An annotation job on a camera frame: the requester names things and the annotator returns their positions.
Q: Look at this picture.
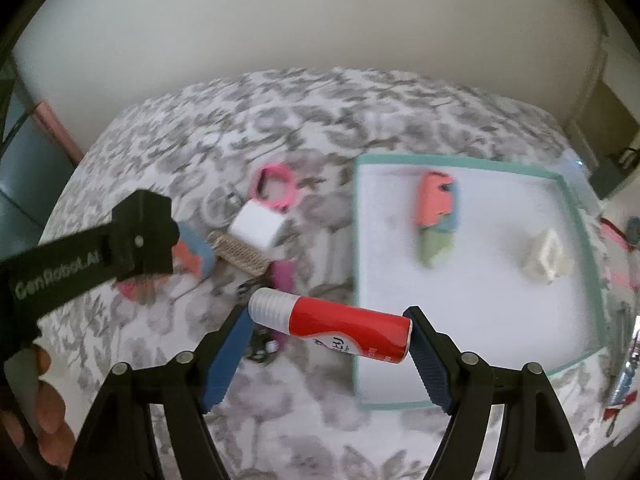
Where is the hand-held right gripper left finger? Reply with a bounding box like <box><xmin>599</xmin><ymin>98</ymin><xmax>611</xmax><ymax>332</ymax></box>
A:
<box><xmin>67</xmin><ymin>305</ymin><xmax>256</xmax><ymax>480</ymax></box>

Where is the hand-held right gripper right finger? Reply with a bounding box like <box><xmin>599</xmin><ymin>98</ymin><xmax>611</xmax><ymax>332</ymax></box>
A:
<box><xmin>402</xmin><ymin>305</ymin><xmax>586</xmax><ymax>480</ymax></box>

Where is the orange and blue plastic block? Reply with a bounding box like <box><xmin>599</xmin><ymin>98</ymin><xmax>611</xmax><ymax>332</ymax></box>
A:
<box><xmin>170</xmin><ymin>221</ymin><xmax>217</xmax><ymax>279</ymax></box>

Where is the white watch band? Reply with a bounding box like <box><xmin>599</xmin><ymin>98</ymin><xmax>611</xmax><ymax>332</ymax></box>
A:
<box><xmin>202</xmin><ymin>186</ymin><xmax>242</xmax><ymax>227</ymax></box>

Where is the teal tray with white inside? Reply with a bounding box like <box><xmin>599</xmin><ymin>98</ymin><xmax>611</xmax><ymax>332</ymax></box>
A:
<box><xmin>352</xmin><ymin>154</ymin><xmax>612</xmax><ymax>411</ymax></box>

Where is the red and white glue stick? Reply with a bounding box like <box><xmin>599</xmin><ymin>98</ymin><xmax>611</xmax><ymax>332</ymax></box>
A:
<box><xmin>248</xmin><ymin>288</ymin><xmax>413</xmax><ymax>365</ymax></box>

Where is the person's left hand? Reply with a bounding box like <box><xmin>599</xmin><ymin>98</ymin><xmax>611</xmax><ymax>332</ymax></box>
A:
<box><xmin>0</xmin><ymin>347</ymin><xmax>77</xmax><ymax>470</ymax></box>

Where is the black metal clip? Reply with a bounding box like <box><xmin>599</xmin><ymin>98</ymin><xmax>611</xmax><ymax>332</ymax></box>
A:
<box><xmin>244</xmin><ymin>327</ymin><xmax>286</xmax><ymax>363</ymax></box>

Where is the small pink item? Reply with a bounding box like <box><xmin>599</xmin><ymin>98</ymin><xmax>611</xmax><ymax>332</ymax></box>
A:
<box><xmin>116</xmin><ymin>280</ymin><xmax>153</xmax><ymax>306</ymax></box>

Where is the magenta plastic piece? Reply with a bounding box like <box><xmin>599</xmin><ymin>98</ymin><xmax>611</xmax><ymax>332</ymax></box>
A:
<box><xmin>270</xmin><ymin>260</ymin><xmax>295</xmax><ymax>292</ymax></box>

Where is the white square box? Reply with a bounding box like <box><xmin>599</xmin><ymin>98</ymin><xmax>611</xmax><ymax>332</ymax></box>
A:
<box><xmin>228</xmin><ymin>201</ymin><xmax>285</xmax><ymax>252</ymax></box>

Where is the dark teal cabinet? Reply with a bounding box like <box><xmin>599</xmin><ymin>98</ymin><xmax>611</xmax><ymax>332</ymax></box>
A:
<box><xmin>0</xmin><ymin>57</ymin><xmax>76</xmax><ymax>256</ymax></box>

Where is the pink wooden board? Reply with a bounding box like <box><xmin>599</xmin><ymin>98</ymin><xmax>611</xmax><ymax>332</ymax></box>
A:
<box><xmin>34</xmin><ymin>100</ymin><xmax>85</xmax><ymax>166</ymax></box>

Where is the pink watch band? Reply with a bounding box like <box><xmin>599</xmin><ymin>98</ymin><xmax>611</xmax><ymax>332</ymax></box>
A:
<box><xmin>251</xmin><ymin>162</ymin><xmax>300</xmax><ymax>213</ymax></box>

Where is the orange blue green plastic block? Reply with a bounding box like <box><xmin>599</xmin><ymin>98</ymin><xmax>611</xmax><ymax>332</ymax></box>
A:
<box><xmin>414</xmin><ymin>171</ymin><xmax>460</xmax><ymax>268</ymax></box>

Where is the white plastic clip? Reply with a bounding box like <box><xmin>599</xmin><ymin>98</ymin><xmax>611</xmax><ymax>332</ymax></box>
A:
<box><xmin>520</xmin><ymin>228</ymin><xmax>575</xmax><ymax>285</ymax></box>

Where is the floral printed blanket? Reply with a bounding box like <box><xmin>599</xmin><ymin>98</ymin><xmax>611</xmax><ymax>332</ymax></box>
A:
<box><xmin>37</xmin><ymin>66</ymin><xmax>618</xmax><ymax>480</ymax></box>

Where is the pink and red packet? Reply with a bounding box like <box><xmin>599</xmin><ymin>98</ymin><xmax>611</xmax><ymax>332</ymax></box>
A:
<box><xmin>599</xmin><ymin>216</ymin><xmax>640</xmax><ymax>286</ymax></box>

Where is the gold metal bracelet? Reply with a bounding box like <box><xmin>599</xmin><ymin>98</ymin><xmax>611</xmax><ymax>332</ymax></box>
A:
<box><xmin>206</xmin><ymin>231</ymin><xmax>272</xmax><ymax>278</ymax></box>

